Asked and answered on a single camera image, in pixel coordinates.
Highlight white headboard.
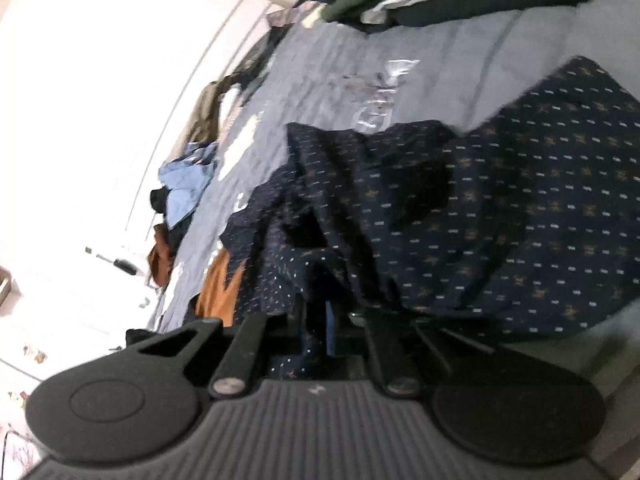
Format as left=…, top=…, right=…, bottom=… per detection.
left=122, top=0, right=281, bottom=231

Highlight black crumpled garment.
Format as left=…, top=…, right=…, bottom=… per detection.
left=149, top=185, right=173, bottom=216

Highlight rust brown garment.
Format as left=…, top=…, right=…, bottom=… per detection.
left=146, top=222, right=176, bottom=291

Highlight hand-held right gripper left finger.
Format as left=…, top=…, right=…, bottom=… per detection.
left=125, top=302, right=310, bottom=398

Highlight blue denim shirt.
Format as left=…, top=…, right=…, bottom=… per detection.
left=157, top=142, right=221, bottom=231

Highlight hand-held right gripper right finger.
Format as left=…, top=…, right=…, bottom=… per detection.
left=325, top=300, right=501, bottom=401

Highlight khaki garment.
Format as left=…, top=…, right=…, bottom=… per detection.
left=187, top=72, right=246, bottom=146

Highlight dark grey pants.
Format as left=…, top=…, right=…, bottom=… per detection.
left=245, top=25, right=291, bottom=91

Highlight grey-blue printed quilt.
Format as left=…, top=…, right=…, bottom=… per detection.
left=150, top=0, right=640, bottom=411

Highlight black hairbrush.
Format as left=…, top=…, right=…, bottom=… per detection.
left=95, top=252, right=138, bottom=277

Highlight navy dotted orange-lined top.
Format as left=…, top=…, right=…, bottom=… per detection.
left=182, top=55, right=640, bottom=383

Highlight black knit sweater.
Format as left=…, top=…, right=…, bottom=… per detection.
left=125, top=327, right=166, bottom=347

